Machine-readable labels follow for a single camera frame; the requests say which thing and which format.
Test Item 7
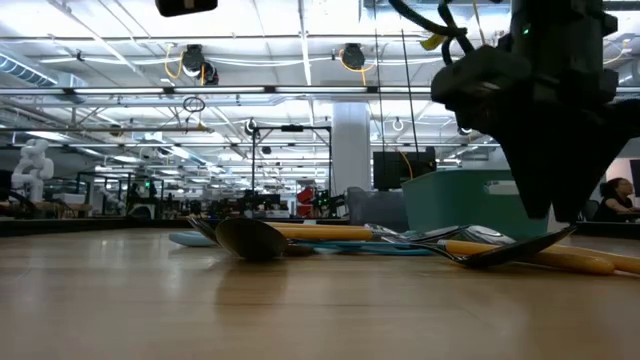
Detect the red background object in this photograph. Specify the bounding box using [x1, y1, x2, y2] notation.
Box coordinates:
[297, 187, 316, 219]

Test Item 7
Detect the yellow cable tag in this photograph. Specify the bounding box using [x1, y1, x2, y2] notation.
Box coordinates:
[419, 33, 446, 52]

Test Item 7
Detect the silver ventilation duct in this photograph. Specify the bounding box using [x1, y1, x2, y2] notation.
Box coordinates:
[0, 52, 86, 104]

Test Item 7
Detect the yellow hanging cable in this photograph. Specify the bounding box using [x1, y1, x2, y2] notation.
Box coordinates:
[471, 0, 487, 46]

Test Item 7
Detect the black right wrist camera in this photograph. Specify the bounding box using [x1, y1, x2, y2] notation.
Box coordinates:
[430, 44, 531, 119]

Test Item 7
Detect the black metal rig frame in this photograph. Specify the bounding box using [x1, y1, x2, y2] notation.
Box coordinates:
[251, 124, 333, 211]

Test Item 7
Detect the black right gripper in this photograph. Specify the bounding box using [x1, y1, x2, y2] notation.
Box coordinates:
[452, 64, 640, 224]

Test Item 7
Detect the person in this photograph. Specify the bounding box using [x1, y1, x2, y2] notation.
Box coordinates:
[592, 177, 640, 224]

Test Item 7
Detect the black ceiling cable reel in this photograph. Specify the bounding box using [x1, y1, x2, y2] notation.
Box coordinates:
[199, 60, 220, 86]
[341, 42, 366, 71]
[180, 43, 207, 77]

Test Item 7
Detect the black monitor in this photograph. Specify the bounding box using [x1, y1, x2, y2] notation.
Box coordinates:
[372, 149, 437, 191]

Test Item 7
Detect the white building column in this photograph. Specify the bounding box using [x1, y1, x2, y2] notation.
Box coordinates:
[332, 102, 372, 219]

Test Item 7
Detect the white humanoid robot figure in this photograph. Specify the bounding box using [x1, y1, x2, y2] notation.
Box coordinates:
[10, 138, 55, 204]

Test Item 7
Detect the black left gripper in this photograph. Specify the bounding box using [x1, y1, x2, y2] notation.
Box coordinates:
[154, 0, 219, 18]

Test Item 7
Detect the teal plastic bin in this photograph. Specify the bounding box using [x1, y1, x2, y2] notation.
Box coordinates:
[402, 168, 549, 241]

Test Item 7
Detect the thin black hanging cable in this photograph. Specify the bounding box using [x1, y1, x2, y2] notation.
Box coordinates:
[373, 28, 386, 151]

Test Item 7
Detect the light blue handled utensil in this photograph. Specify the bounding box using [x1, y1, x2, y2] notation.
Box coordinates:
[168, 230, 219, 248]

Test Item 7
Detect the teal handled metal spoon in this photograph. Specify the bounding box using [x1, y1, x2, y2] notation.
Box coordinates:
[214, 217, 434, 261]
[187, 215, 221, 246]
[299, 224, 577, 270]

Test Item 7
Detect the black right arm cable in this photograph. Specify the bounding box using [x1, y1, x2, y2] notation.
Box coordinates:
[387, 0, 476, 66]

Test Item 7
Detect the grey translucent plastic bin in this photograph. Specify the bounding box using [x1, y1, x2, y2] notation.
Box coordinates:
[347, 186, 410, 234]

